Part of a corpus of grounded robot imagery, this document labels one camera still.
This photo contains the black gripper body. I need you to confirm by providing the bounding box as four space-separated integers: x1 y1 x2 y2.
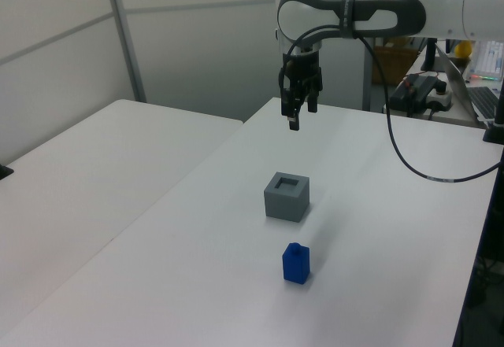
282 50 321 83

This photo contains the blue block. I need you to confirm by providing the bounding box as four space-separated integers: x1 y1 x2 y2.
281 242 312 285

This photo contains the grey hollow cuboid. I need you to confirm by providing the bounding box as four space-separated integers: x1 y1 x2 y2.
262 171 312 223

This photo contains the brown cardboard box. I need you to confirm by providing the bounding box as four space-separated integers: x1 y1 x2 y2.
372 46 418 85

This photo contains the black power supply box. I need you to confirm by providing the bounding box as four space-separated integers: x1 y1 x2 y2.
389 73 443 108

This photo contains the white device with black knob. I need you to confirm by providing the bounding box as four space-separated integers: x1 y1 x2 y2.
427 81 454 113

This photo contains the grey laptop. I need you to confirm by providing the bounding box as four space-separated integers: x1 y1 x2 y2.
435 43 501 124

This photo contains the yellow round object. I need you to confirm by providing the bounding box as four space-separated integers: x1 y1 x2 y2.
454 41 473 60

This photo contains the black clamp stand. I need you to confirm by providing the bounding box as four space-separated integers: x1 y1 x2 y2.
482 81 504 146

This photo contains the black cable strap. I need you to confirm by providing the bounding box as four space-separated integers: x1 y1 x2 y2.
337 0 358 39

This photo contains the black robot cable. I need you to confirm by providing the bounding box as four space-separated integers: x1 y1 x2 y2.
277 24 504 185

